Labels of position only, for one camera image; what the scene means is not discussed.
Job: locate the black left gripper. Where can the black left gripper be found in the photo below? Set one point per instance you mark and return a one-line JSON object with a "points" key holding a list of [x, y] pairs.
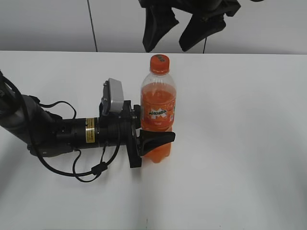
{"points": [[117, 129]]}

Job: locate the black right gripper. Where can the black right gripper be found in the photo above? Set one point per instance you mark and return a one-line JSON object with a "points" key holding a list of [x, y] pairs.
{"points": [[207, 18]]}

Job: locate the orange Mirinda soda bottle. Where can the orange Mirinda soda bottle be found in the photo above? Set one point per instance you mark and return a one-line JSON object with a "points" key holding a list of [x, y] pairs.
{"points": [[158, 101]]}

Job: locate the orange bottle cap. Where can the orange bottle cap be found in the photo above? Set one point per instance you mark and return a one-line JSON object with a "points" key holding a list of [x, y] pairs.
{"points": [[159, 64]]}

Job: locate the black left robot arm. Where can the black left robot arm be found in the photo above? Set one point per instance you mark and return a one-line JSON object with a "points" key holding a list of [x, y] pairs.
{"points": [[49, 135]]}

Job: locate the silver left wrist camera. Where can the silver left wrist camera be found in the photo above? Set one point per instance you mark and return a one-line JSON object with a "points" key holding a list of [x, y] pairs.
{"points": [[113, 98]]}

